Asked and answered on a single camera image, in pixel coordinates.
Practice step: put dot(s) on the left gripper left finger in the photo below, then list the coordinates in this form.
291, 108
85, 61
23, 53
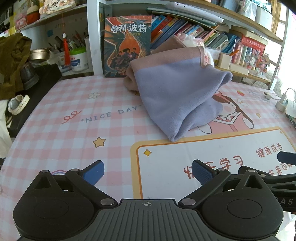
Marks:
84, 181

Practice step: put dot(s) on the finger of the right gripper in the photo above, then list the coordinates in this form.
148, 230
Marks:
287, 158

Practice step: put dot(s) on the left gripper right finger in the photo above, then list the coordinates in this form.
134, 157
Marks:
211, 180

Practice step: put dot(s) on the purple and pink sweater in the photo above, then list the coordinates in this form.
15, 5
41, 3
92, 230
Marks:
177, 87

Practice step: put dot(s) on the white charger plug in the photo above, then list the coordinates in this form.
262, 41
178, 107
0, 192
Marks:
281, 104

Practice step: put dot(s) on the pink checkered desk mat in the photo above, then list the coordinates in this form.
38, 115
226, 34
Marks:
86, 119

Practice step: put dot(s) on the white usb adapter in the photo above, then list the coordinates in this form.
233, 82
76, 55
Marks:
267, 95

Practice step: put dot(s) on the white flat box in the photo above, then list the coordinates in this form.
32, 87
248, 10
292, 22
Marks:
239, 69

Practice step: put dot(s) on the white wrist watch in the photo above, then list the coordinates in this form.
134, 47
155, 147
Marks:
17, 104

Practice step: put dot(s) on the colourful bottle row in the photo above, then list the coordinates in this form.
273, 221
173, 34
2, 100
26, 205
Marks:
251, 58

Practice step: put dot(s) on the red box on shelf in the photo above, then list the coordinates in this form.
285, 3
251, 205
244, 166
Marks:
254, 44

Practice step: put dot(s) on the white green lidded jar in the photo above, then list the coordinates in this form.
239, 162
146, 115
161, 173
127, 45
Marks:
78, 59

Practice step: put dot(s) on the white pen holder box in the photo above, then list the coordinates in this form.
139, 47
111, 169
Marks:
224, 61

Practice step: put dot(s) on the pink white plush bunny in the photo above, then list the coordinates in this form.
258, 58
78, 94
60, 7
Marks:
211, 56

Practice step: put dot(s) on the red tassel ornament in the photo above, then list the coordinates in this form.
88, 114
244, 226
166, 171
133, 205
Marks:
65, 44

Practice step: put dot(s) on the white shelf unit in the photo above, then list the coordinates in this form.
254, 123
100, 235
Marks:
98, 10

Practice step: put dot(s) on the metal bowl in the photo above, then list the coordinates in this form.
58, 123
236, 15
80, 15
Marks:
39, 55

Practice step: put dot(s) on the Harry Potter book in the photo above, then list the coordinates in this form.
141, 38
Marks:
126, 38

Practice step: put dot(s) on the brown olive cloth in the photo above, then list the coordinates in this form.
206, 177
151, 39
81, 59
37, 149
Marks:
15, 51

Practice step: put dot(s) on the row of shelf books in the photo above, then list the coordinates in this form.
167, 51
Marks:
165, 26

